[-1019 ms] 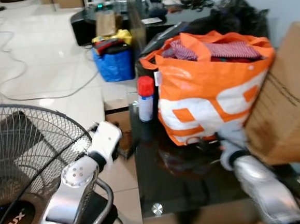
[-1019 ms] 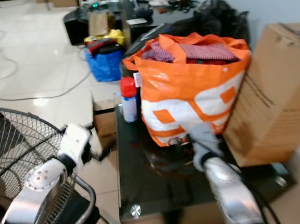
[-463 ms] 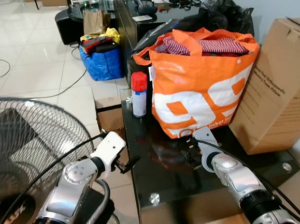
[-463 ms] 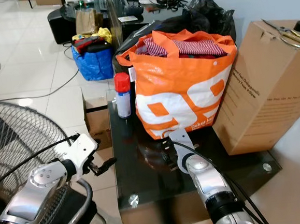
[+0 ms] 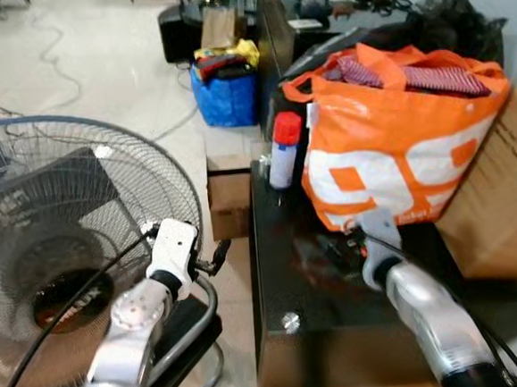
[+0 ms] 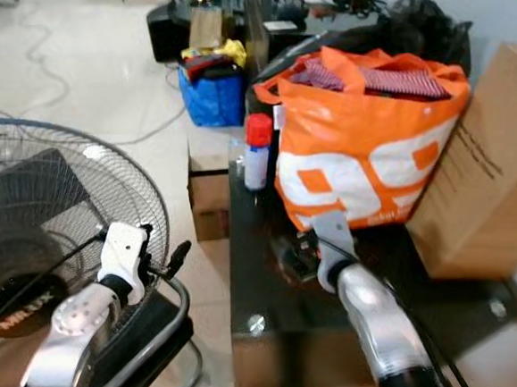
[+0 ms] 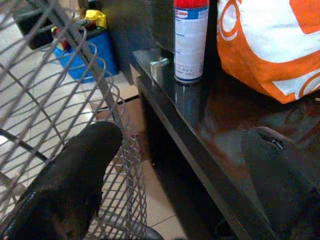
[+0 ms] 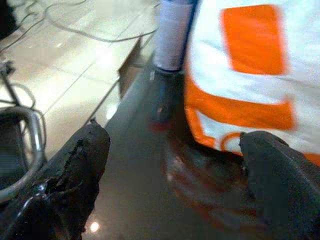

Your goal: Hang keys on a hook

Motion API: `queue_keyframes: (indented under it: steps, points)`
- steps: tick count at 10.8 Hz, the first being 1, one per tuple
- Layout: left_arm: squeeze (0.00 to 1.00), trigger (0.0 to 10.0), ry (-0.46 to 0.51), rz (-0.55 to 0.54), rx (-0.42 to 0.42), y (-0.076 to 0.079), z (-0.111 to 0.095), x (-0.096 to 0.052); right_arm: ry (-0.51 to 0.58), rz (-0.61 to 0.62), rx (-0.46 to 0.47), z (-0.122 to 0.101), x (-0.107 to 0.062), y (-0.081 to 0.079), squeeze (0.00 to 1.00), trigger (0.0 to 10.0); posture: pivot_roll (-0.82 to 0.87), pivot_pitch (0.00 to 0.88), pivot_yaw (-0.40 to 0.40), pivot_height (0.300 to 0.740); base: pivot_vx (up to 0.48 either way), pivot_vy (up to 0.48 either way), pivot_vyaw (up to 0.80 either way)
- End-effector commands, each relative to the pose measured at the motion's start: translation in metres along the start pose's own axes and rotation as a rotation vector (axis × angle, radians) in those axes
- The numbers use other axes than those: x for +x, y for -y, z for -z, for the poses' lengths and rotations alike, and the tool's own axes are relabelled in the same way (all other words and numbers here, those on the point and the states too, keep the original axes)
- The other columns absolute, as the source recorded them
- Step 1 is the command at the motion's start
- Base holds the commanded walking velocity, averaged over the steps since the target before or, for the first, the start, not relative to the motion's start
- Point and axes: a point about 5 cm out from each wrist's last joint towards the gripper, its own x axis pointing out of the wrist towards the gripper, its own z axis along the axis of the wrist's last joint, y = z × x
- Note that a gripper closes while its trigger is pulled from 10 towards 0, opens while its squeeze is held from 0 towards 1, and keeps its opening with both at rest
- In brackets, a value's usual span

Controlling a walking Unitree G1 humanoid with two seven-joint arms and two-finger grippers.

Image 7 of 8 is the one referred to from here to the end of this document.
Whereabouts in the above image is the silver table corner fitting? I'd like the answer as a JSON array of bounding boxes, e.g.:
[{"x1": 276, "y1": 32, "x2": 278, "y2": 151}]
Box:
[{"x1": 149, "y1": 57, "x2": 170, "y2": 81}]

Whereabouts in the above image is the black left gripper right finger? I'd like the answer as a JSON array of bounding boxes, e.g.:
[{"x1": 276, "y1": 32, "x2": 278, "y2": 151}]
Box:
[{"x1": 240, "y1": 125, "x2": 320, "y2": 240}]

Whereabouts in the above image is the blue plastic container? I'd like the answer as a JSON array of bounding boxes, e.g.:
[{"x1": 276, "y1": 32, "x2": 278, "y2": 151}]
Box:
[{"x1": 53, "y1": 29, "x2": 120, "y2": 83}]

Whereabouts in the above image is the white spray can red cap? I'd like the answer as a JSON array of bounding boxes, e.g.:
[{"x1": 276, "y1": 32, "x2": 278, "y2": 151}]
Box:
[{"x1": 173, "y1": 0, "x2": 210, "y2": 85}]

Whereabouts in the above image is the black box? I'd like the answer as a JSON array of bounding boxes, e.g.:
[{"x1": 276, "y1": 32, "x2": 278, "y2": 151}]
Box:
[{"x1": 12, "y1": 7, "x2": 55, "y2": 51}]

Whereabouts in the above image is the yellow packet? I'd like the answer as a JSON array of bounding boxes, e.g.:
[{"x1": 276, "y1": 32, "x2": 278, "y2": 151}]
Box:
[{"x1": 84, "y1": 9, "x2": 108, "y2": 28}]

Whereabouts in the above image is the orange white shopping bag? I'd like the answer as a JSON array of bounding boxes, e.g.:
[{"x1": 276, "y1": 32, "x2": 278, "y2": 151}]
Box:
[{"x1": 216, "y1": 0, "x2": 320, "y2": 105}]

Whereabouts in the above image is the black wire floor fan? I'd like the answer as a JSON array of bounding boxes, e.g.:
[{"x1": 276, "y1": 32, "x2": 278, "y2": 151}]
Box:
[{"x1": 0, "y1": 0, "x2": 163, "y2": 240}]

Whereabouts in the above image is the black glass table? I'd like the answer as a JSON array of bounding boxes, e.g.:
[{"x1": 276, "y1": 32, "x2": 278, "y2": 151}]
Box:
[{"x1": 132, "y1": 48, "x2": 320, "y2": 240}]

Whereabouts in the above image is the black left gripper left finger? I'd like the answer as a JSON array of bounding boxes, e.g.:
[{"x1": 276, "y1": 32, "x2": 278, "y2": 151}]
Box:
[{"x1": 4, "y1": 121, "x2": 124, "y2": 240}]

